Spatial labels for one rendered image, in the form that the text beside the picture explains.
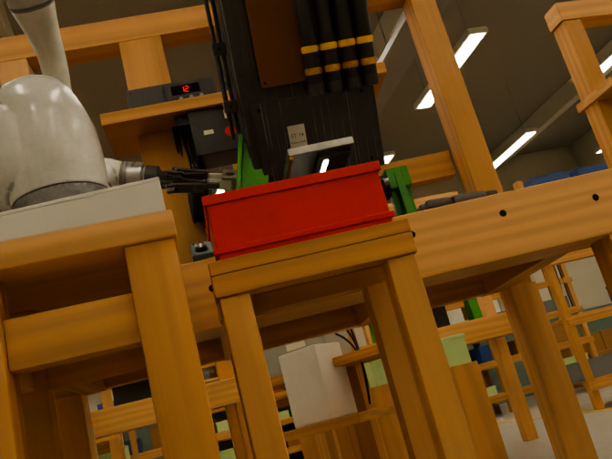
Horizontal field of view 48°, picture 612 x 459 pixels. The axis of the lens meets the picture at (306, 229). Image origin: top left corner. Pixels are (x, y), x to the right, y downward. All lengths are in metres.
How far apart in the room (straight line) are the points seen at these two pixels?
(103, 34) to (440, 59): 1.14
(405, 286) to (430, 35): 1.49
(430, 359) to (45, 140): 0.69
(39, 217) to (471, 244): 0.93
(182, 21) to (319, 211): 1.39
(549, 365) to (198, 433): 1.48
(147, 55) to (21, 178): 1.31
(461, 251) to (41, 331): 0.92
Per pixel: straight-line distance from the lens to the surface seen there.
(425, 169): 2.36
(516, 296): 2.22
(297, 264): 1.11
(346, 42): 1.77
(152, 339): 0.94
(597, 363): 6.86
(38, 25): 1.72
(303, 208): 1.16
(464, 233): 1.55
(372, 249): 1.13
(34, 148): 1.13
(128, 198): 0.99
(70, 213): 1.00
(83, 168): 1.12
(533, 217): 1.62
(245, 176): 1.78
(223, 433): 8.62
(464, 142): 2.34
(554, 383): 2.22
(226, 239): 1.14
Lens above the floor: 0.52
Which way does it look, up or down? 15 degrees up
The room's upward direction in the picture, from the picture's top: 15 degrees counter-clockwise
